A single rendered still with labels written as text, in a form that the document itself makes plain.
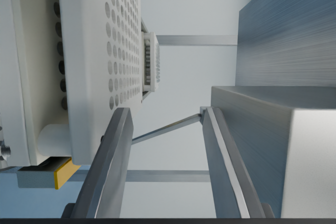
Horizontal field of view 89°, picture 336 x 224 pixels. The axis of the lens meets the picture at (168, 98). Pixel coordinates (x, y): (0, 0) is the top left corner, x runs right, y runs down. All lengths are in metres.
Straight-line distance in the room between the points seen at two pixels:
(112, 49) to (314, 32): 0.38
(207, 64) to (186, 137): 1.57
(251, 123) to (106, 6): 0.18
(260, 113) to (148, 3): 4.18
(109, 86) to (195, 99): 3.38
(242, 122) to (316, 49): 0.27
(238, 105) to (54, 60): 0.19
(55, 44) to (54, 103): 0.05
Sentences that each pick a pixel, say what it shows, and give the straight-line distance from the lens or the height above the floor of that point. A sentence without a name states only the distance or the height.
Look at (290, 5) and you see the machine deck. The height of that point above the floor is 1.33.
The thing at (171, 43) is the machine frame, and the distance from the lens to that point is 1.17.
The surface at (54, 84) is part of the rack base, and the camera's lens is 0.19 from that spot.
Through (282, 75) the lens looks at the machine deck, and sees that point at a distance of 0.51.
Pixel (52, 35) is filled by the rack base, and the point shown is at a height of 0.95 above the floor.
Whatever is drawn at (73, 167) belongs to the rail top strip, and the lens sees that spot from 0.20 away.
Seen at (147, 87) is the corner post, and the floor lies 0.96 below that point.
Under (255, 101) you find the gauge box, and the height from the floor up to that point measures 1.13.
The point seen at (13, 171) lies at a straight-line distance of 0.23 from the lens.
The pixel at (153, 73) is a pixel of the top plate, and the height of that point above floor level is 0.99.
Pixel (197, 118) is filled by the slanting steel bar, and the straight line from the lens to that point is 0.32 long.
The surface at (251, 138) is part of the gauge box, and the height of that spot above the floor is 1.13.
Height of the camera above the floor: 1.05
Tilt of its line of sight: level
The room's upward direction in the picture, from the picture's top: 90 degrees clockwise
